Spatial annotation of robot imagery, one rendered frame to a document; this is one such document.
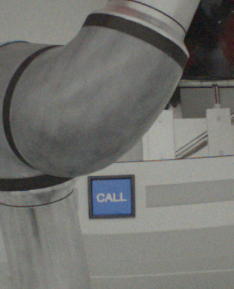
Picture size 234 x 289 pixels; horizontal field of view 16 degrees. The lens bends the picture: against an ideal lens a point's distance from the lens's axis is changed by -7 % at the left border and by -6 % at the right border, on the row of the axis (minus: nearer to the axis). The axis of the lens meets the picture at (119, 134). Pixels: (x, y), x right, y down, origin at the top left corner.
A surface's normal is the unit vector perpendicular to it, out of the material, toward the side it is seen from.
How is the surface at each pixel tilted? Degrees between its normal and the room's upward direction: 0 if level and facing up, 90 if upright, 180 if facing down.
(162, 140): 0
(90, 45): 23
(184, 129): 0
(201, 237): 90
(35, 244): 41
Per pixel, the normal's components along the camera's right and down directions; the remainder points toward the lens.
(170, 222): -0.07, -0.40
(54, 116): -0.32, 0.20
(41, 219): 0.25, 0.25
